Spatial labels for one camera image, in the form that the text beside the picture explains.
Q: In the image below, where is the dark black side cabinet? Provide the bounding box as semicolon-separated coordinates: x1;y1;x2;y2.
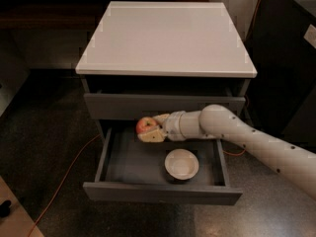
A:
245;0;316;144

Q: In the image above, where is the grey drawer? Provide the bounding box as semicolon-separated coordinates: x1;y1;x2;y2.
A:
83;126;242;205
84;85;246;120

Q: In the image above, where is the white ceramic bowl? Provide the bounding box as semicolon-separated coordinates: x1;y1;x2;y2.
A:
165;149;199;181

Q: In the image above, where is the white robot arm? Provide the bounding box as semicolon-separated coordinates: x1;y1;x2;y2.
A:
135;105;316;198

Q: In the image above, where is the red apple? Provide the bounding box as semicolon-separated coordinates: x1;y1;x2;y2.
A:
136;117;158;134

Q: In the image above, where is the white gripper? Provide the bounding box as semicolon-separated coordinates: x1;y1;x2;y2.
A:
137;111;185;143

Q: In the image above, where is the grey drawer cabinet white top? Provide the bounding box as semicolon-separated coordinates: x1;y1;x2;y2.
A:
76;2;257;137

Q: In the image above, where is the dark wooden bench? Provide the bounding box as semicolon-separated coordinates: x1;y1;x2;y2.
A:
0;0;208;30

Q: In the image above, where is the grey top drawer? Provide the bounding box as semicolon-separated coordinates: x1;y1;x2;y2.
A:
84;85;246;120

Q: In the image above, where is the small black object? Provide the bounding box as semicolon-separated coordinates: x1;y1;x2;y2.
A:
0;199;12;218

